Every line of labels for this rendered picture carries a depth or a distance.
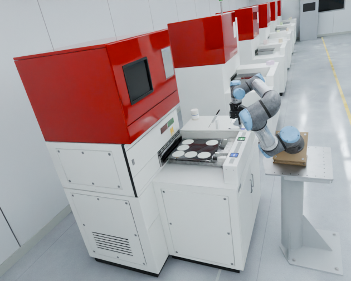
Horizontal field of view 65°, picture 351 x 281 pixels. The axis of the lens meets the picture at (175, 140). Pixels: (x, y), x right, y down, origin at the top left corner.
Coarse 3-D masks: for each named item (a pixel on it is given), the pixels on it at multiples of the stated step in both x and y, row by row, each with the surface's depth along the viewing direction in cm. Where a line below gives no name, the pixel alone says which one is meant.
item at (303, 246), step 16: (288, 192) 204; (288, 208) 209; (288, 224) 216; (304, 224) 217; (288, 240) 222; (304, 240) 224; (320, 240) 218; (336, 240) 226; (288, 256) 219; (304, 256) 217; (320, 256) 215; (336, 256) 213; (336, 272) 201
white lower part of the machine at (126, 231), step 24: (72, 192) 214; (96, 192) 202; (144, 192) 194; (96, 216) 215; (120, 216) 203; (144, 216) 195; (96, 240) 230; (120, 240) 218; (144, 240) 205; (120, 264) 236; (144, 264) 218
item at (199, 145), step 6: (180, 144) 234; (186, 144) 232; (192, 144) 230; (198, 144) 228; (204, 144) 226; (216, 144) 223; (174, 150) 226; (186, 150) 222; (192, 150) 221; (198, 150) 219; (204, 150) 217; (210, 150) 216; (180, 156) 214; (210, 156) 206
